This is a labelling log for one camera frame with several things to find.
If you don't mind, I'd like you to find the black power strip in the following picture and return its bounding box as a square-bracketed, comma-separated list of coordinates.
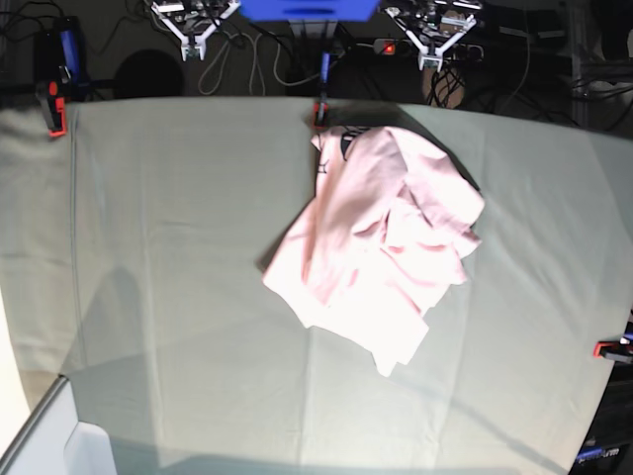
[373, 38, 485, 60]

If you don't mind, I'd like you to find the red black clamp centre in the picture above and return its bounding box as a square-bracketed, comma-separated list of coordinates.
[313, 51, 330, 129]

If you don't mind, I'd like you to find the red black clamp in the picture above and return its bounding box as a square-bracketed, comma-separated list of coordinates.
[593, 334, 633, 365]
[313, 51, 330, 129]
[33, 29, 81, 138]

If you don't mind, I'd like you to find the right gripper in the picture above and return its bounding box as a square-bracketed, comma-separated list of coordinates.
[150, 0, 241, 60]

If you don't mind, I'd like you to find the red black clamp left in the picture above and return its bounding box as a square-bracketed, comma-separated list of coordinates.
[33, 29, 81, 138]

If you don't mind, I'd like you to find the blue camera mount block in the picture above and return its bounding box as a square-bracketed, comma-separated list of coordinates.
[240, 0, 380, 22]

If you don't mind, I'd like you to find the white plastic bin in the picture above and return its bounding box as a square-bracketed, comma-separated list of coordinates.
[63, 422, 118, 475]

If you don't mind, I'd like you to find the red black clamp right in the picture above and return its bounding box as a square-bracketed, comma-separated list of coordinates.
[593, 334, 633, 365]

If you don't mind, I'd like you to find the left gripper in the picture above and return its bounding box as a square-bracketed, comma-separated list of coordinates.
[384, 2, 483, 70]

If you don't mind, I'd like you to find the grey-green table cloth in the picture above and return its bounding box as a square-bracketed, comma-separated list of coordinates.
[1, 98, 632, 474]

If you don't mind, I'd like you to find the pink t-shirt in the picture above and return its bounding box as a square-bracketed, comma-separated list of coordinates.
[263, 127, 485, 376]

